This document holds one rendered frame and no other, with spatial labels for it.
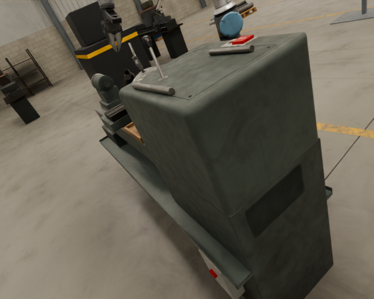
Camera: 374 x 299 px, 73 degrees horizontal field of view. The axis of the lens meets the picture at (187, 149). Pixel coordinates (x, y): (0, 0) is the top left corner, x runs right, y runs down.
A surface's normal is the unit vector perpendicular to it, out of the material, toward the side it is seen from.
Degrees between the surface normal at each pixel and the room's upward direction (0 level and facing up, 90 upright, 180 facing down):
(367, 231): 0
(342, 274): 0
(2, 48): 90
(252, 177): 90
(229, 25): 97
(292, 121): 90
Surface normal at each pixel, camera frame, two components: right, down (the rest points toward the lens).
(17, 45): 0.60, 0.22
